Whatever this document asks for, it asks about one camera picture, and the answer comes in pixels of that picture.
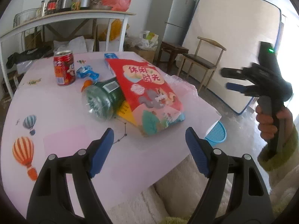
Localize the steel pot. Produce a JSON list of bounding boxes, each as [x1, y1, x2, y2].
[[57, 0, 94, 12]]

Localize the red plastic bag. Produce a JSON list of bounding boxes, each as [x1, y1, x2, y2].
[[101, 0, 132, 12]]

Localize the person's left forearm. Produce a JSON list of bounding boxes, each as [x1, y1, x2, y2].
[[164, 216, 190, 224]]

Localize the person's right hand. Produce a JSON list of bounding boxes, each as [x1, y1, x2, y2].
[[255, 105, 294, 143]]

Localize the black cloth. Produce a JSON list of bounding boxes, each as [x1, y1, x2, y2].
[[7, 47, 53, 69]]

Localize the clear zip bag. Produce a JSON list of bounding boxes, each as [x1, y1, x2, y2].
[[165, 73, 199, 98]]

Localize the glass bowl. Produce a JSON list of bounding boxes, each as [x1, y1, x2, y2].
[[13, 8, 41, 27]]

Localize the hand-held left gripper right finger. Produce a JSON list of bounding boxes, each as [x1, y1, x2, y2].
[[185, 127, 274, 224]]

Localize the white plastic bags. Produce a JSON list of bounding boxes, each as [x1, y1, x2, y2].
[[139, 30, 159, 50]]

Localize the grey fridge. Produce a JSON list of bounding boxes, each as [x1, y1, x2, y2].
[[146, 0, 198, 52]]

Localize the blue white carton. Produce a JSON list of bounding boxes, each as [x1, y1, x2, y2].
[[104, 53, 119, 76]]

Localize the white box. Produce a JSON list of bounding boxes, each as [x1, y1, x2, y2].
[[96, 41, 124, 52]]

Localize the green plastic bottle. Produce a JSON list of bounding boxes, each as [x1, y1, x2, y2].
[[85, 78, 124, 122]]

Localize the red drink can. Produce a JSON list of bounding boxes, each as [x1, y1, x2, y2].
[[54, 50, 76, 86]]

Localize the blue snack wrapper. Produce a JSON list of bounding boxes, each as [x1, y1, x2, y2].
[[76, 65, 100, 83]]

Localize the blue plastic basket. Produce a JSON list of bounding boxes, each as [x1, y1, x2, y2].
[[204, 121, 227, 147]]

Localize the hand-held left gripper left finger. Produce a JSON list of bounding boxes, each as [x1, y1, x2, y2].
[[26, 128, 115, 224]]

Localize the orange peel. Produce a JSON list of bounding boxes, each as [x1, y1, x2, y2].
[[81, 80, 93, 92]]

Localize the dark wooden stool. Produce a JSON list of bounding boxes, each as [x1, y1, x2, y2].
[[156, 41, 189, 74]]

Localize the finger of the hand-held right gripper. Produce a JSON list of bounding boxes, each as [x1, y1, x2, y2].
[[221, 67, 246, 78], [225, 83, 248, 93]]

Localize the white pillow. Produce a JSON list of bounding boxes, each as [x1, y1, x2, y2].
[[53, 35, 87, 53]]

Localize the white desk with wooden top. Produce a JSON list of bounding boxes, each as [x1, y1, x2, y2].
[[0, 12, 136, 98]]

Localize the yellow plastic bag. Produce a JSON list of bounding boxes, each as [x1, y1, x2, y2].
[[99, 19, 129, 41]]

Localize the brown cardboard box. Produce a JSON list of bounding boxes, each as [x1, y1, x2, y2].
[[24, 31, 42, 49]]

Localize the red snack bag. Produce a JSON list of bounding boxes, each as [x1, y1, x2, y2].
[[105, 58, 186, 137]]

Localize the person's right forearm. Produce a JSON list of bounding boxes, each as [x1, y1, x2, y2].
[[257, 124, 299, 215]]

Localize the white mattress blue edge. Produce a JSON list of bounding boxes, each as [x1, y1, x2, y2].
[[182, 0, 282, 115]]

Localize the wooden chair dark seat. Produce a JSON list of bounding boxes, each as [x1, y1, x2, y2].
[[180, 37, 227, 91]]

